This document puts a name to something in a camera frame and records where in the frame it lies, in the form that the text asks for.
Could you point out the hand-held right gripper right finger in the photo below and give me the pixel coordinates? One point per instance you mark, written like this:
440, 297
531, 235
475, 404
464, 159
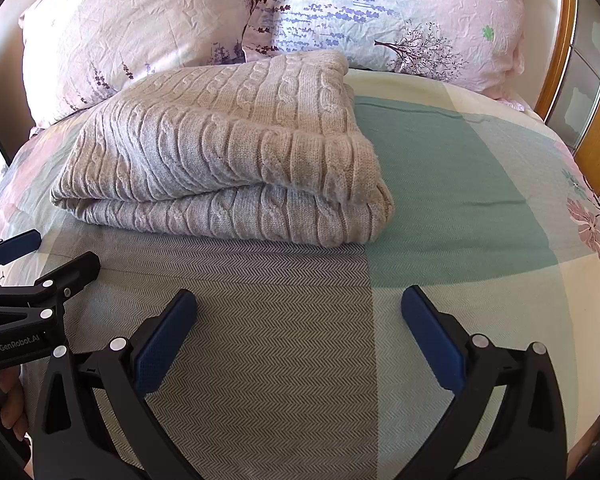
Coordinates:
432, 345

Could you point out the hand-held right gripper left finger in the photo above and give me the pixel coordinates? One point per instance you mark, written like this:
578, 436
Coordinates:
156, 355

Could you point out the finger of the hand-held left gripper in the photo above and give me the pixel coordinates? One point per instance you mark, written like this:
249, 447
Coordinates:
22, 241
72, 272

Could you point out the person's left hand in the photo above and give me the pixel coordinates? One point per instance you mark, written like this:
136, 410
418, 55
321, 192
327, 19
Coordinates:
11, 402

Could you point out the patchwork floral bedspread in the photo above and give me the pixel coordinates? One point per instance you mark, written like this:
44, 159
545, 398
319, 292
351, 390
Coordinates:
305, 310

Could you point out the pink floral pillow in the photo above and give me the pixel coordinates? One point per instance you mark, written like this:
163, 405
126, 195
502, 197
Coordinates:
130, 30

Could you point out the wooden headboard with glass panels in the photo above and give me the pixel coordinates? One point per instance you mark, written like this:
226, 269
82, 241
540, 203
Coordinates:
555, 75

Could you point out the pink pillow with purple trees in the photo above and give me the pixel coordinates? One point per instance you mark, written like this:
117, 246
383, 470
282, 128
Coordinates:
405, 10

